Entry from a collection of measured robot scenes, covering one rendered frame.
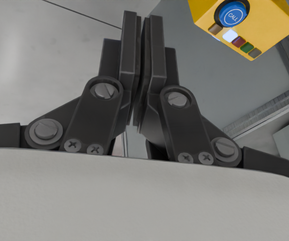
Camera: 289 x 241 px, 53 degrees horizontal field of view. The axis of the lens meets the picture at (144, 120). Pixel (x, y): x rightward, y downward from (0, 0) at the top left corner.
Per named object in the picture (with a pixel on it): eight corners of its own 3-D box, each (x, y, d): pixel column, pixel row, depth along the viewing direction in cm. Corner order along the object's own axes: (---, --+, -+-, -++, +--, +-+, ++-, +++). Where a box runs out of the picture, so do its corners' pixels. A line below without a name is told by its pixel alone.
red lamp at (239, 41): (245, 39, 50) (246, 41, 50) (237, 46, 51) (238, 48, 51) (239, 35, 49) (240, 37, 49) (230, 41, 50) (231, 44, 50)
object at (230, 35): (237, 33, 49) (238, 36, 48) (228, 40, 50) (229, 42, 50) (230, 28, 48) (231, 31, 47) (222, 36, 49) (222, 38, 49)
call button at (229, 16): (249, 7, 45) (252, 14, 44) (228, 25, 48) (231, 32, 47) (233, -6, 43) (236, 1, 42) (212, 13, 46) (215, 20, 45)
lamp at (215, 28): (222, 26, 47) (223, 28, 47) (214, 33, 48) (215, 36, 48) (215, 21, 46) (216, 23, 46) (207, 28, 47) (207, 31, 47)
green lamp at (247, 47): (253, 45, 51) (254, 47, 51) (245, 51, 53) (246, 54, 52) (247, 40, 50) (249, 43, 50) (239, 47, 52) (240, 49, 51)
